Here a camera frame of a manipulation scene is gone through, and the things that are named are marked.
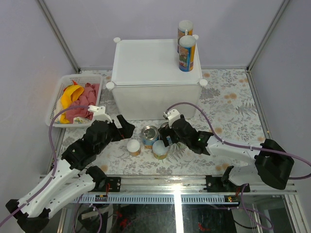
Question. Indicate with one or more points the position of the yellow cloth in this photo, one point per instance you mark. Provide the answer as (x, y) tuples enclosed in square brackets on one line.
[(70, 95)]

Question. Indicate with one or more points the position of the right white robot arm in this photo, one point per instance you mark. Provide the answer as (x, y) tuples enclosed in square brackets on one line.
[(265, 162)]

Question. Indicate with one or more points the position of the short can white lid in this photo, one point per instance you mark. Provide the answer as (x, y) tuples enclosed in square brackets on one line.
[(133, 146)]

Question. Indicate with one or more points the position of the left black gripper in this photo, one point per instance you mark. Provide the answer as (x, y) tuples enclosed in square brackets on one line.
[(126, 132)]

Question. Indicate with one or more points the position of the pink cloth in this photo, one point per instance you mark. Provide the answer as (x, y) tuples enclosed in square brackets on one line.
[(89, 97)]

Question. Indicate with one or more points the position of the white plastic storage cabinet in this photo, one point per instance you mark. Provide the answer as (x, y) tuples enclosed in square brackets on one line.
[(146, 78)]

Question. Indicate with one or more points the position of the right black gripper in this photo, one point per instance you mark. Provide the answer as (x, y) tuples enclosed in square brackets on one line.
[(182, 117)]

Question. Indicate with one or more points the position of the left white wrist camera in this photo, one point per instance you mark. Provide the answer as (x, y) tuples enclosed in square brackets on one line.
[(99, 113)]

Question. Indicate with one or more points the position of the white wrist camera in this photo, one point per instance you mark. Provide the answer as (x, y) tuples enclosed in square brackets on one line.
[(171, 116), (99, 113)]

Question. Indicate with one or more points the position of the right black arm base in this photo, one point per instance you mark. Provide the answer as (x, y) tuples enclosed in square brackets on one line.
[(217, 184)]

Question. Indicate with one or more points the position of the white plastic laundry basket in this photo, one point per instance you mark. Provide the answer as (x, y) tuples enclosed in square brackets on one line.
[(65, 81)]

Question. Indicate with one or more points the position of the short can clear lid front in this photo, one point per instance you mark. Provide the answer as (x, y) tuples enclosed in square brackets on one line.
[(159, 150)]

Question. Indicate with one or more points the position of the white patterned cloth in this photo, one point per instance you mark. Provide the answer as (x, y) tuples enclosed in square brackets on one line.
[(61, 119)]

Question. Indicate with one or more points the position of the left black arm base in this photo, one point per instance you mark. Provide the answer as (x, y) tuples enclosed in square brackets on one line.
[(110, 184)]

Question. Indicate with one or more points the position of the blue can pull-tab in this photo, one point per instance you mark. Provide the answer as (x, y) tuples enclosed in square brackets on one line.
[(166, 134), (149, 135)]

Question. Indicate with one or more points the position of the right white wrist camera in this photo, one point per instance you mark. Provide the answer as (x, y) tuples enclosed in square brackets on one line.
[(171, 116)]

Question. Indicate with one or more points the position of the aluminium front rail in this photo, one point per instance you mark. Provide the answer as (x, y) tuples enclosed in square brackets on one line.
[(165, 189)]

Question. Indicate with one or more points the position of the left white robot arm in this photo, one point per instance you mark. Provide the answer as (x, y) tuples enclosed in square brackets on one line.
[(71, 177)]

